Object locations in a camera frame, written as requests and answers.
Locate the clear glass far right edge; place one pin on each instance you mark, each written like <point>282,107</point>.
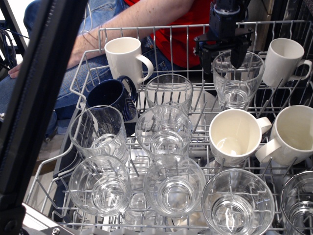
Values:
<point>297,204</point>

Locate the small glass under rack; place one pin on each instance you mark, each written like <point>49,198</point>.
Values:
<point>138,205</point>

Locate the cream mug far right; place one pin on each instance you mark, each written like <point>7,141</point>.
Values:
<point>291,138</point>

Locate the red shirt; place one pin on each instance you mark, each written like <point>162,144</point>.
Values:
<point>172,45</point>

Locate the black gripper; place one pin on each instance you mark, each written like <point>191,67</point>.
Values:
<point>224,14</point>

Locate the dark blue mug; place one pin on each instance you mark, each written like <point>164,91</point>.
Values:
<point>120,93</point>

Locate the cream mug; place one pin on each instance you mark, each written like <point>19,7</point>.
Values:
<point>291,138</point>
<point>235,135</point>

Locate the grey wire dishwasher rack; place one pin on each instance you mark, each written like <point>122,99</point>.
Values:
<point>51,210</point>

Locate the white mug back right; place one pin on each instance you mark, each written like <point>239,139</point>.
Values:
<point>283,57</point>

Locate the clear glass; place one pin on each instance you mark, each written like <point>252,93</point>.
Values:
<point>170,89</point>
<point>164,130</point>
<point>237,202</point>
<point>173,186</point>
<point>100,185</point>
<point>236,87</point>
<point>99,130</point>

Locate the tall white mug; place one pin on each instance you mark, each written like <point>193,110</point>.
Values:
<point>124,57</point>

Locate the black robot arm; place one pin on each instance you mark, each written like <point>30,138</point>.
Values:
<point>56,46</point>

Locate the person's bare hand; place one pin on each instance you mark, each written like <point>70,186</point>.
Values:
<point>13,73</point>

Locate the person's bare forearm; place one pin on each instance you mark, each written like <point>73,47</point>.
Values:
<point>145,14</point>

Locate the cream mug centre right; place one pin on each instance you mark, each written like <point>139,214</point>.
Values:
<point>235,135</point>

